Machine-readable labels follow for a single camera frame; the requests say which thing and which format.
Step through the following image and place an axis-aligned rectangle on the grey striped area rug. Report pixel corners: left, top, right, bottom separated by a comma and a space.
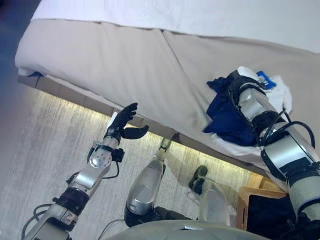
0, 83, 253, 240

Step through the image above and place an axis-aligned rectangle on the blue hang tag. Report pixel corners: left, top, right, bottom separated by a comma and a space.
255, 70, 276, 90

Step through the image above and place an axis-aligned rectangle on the brown bed frame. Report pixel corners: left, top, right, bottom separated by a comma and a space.
16, 74, 288, 181

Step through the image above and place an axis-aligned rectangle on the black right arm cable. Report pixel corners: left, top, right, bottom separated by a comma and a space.
227, 77, 316, 151

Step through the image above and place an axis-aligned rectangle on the dark left robot foot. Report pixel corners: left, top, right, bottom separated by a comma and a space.
159, 136, 173, 153

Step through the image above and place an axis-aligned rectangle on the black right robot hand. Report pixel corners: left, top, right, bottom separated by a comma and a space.
227, 65, 267, 90

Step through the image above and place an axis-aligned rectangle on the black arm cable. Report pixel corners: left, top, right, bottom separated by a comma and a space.
31, 159, 121, 227
227, 77, 316, 151

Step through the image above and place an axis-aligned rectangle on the pale grey folded blanket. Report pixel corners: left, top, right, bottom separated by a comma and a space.
31, 0, 320, 54

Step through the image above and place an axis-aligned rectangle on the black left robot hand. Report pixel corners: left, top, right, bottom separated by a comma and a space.
104, 102, 150, 141

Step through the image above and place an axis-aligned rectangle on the dark robot foot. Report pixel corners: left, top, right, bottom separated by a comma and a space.
188, 164, 209, 196
159, 136, 173, 153

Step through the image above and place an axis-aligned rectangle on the bed with beige cover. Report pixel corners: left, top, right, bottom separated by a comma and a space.
14, 19, 320, 175

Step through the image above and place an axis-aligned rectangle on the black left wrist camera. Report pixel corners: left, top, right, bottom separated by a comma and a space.
111, 148, 126, 164

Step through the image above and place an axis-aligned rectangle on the wooden laundry basket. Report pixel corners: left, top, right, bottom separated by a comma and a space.
235, 171, 300, 233

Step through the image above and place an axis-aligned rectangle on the dark right robot foot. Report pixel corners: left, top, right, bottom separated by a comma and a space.
188, 164, 209, 196

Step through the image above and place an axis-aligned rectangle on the navy blue garment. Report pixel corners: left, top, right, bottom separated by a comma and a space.
202, 76, 259, 148

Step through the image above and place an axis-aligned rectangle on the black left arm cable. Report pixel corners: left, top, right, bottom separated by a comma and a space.
31, 159, 121, 227

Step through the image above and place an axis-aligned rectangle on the silver robot leg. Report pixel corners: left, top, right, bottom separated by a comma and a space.
123, 152, 168, 227
199, 177, 232, 226

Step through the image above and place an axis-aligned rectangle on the silver right robot leg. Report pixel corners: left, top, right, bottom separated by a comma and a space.
199, 177, 232, 226

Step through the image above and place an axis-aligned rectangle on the white garment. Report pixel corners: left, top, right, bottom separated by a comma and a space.
211, 74, 294, 158

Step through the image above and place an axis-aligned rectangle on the silver left robot leg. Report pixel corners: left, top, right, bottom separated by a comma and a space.
123, 152, 168, 227

